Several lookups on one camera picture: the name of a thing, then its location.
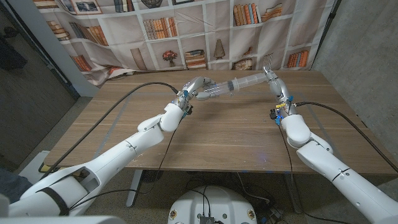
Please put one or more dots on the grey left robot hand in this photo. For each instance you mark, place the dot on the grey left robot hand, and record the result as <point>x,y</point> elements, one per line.
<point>196,85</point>

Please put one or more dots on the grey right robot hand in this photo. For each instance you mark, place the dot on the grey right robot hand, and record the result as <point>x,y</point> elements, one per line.
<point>280,90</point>

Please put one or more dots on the large clear plastic syringe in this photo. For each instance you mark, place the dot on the large clear plastic syringe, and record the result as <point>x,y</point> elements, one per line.
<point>242,83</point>

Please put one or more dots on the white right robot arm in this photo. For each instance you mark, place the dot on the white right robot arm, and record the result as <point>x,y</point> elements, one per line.
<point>326,165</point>

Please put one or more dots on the stack of books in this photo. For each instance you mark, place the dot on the stack of books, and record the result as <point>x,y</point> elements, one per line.
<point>192,37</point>

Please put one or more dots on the black backdrop stand pole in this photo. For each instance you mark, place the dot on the black backdrop stand pole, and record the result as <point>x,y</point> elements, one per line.
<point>330,21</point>

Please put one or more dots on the black round fan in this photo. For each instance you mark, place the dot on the black round fan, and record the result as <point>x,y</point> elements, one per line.
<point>152,176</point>

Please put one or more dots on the white table leg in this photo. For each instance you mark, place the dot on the white table leg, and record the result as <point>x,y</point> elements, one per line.
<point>295,193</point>
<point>134,189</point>

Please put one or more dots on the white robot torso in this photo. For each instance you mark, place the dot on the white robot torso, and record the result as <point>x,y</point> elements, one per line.
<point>214,205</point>

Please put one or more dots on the power strip with plugs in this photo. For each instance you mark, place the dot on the power strip with plugs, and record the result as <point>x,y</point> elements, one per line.
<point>273,213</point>

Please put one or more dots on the dark grey door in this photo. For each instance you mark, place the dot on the dark grey door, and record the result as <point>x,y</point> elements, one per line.
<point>31,102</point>

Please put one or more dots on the yellow flat floor object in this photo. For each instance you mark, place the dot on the yellow flat floor object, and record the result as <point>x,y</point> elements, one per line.
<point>46,168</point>

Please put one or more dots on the white floor board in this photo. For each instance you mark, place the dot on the white floor board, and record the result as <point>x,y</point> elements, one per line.
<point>35,163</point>

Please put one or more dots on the person's leg in jeans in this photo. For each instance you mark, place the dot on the person's leg in jeans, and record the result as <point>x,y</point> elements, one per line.
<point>12,186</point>

